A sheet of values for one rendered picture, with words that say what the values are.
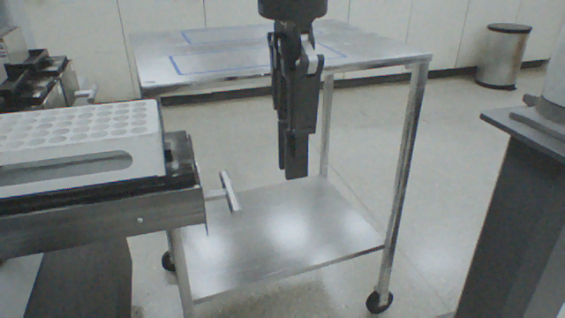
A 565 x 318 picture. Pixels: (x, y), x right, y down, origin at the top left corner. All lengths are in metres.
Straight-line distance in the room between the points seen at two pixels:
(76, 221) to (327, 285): 1.08
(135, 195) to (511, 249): 0.84
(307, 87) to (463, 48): 3.31
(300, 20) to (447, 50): 3.22
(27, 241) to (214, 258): 0.71
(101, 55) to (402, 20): 2.14
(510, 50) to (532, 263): 2.61
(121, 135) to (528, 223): 0.83
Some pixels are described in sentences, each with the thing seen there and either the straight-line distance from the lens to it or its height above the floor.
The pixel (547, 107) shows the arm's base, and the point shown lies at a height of 0.75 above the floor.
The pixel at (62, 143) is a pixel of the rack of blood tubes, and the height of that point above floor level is 0.87.
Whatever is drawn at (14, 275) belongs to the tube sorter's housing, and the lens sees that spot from 0.54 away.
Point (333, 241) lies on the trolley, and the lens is 1.16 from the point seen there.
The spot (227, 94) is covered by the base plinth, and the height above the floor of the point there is 0.03.
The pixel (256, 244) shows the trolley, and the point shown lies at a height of 0.28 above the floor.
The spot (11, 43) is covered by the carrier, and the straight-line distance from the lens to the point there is 0.91.
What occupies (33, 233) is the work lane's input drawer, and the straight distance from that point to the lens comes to 0.46.
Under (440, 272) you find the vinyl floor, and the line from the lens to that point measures 1.56.
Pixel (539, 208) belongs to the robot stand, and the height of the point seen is 0.56.
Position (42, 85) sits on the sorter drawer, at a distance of 0.79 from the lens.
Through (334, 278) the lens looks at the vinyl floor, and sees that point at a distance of 1.45.
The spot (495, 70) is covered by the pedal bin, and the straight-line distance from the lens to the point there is 3.52.
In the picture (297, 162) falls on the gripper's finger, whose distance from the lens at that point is 0.50.
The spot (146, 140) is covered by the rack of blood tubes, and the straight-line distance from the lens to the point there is 0.41.
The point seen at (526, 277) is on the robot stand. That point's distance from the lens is 1.06.
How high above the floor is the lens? 1.03
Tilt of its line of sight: 29 degrees down
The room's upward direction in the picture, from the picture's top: straight up
